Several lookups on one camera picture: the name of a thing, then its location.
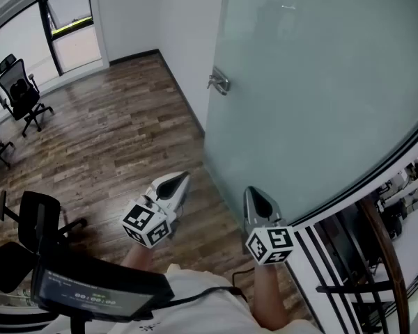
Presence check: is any person's white shirt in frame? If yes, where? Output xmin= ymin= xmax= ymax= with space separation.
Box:
xmin=109 ymin=263 xmax=335 ymax=334

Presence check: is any person's left forearm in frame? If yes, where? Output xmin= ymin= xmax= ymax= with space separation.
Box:
xmin=120 ymin=244 xmax=154 ymax=274

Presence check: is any black mesh office chair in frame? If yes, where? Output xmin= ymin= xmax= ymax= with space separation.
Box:
xmin=0 ymin=53 xmax=55 ymax=138

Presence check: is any black chair with armrests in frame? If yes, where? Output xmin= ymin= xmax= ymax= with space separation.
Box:
xmin=0 ymin=190 xmax=88 ymax=294

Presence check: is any black metal rack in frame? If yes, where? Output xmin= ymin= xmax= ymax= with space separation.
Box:
xmin=315 ymin=217 xmax=398 ymax=334

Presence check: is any frosted glass door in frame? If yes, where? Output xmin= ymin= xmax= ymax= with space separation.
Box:
xmin=202 ymin=0 xmax=418 ymax=226

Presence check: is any black display tablet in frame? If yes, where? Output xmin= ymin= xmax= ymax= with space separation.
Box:
xmin=30 ymin=254 xmax=176 ymax=323

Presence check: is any metal door handle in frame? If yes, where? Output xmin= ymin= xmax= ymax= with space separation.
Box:
xmin=206 ymin=66 xmax=231 ymax=96

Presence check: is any person's right forearm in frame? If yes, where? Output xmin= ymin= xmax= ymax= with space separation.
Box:
xmin=252 ymin=262 xmax=291 ymax=328

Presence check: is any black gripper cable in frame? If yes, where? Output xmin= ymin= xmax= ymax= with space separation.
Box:
xmin=232 ymin=269 xmax=256 ymax=287

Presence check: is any black framed window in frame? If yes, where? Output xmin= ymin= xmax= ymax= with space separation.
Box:
xmin=0 ymin=0 xmax=104 ymax=128

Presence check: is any black tablet cable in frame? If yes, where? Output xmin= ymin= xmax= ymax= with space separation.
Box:
xmin=167 ymin=285 xmax=249 ymax=308

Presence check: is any black baseboard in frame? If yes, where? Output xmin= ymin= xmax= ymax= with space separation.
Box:
xmin=108 ymin=49 xmax=206 ymax=138

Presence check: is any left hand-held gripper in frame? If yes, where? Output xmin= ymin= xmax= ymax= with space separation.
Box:
xmin=121 ymin=171 xmax=192 ymax=248

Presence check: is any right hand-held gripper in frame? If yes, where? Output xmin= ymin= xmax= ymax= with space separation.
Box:
xmin=243 ymin=186 xmax=295 ymax=266

